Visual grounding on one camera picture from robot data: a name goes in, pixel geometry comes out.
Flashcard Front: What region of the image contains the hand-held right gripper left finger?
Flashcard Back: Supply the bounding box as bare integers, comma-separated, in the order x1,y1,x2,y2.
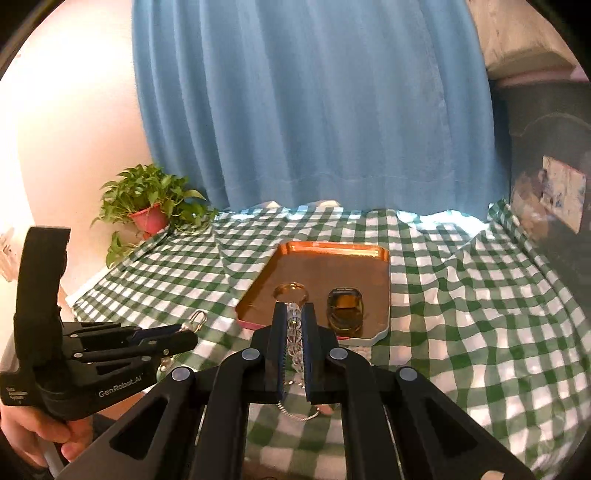
55,302,289,480

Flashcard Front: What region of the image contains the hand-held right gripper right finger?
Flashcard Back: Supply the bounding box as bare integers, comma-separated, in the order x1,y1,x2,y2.
305,302,536,480

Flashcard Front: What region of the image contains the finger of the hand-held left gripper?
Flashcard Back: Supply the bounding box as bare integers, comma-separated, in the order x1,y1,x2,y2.
68,330,199,376
64,322,184,346

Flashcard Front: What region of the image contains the silver pearl chain bracelet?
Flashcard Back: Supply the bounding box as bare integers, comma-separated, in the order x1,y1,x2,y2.
276,301,334,422

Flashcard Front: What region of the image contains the copper metal tray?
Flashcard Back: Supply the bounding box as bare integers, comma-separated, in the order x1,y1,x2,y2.
235,240,392,346

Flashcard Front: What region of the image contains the person's left hand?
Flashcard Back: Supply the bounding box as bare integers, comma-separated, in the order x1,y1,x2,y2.
0,401,95,463

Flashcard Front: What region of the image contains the black green wristwatch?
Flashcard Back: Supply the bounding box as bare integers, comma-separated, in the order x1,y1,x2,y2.
326,287,363,333

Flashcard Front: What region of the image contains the gold bangle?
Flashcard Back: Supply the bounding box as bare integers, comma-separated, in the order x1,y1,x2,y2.
273,283,310,306

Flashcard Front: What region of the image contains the potted green plant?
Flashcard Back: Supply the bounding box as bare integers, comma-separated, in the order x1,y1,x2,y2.
90,164,221,269

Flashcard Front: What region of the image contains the green white checkered tablecloth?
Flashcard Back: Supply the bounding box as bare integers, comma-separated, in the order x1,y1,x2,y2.
71,198,591,480

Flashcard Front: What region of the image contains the blue curtain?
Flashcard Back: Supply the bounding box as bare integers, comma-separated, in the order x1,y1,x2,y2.
131,0,509,221

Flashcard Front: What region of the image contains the white paper sticker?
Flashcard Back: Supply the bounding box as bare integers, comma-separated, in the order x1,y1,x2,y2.
538,156,587,234

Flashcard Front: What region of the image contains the dark cabinet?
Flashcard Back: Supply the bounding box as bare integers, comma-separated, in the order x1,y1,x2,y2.
489,69,591,296

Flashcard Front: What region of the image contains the beige stone ledge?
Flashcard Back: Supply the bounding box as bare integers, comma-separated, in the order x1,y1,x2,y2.
466,0,588,80

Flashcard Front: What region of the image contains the white wall socket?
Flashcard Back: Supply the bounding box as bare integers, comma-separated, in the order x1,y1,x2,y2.
0,230,20,281

